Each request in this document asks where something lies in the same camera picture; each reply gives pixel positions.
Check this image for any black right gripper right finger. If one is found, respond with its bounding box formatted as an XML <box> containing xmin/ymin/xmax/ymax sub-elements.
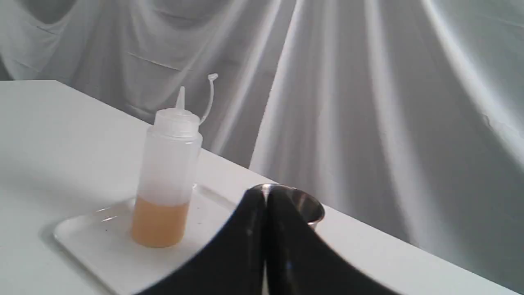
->
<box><xmin>266</xmin><ymin>190</ymin><xmax>395</xmax><ymax>295</ymax></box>

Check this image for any grey draped backdrop cloth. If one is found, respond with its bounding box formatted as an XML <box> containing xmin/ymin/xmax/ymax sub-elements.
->
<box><xmin>1</xmin><ymin>0</ymin><xmax>523</xmax><ymax>293</ymax></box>

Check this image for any white rectangular plastic tray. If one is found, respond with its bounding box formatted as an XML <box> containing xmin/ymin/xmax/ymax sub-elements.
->
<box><xmin>54</xmin><ymin>185</ymin><xmax>236</xmax><ymax>295</ymax></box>

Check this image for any stainless steel cup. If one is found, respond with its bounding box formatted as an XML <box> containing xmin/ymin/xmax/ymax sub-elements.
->
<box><xmin>251</xmin><ymin>183</ymin><xmax>325</xmax><ymax>230</ymax></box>

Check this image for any clear plastic squeeze bottle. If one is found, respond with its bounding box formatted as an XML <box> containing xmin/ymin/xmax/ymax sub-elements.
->
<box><xmin>131</xmin><ymin>73</ymin><xmax>219</xmax><ymax>248</ymax></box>

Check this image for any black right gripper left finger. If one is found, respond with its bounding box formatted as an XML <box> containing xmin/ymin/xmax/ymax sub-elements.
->
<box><xmin>141</xmin><ymin>189</ymin><xmax>266</xmax><ymax>295</ymax></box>

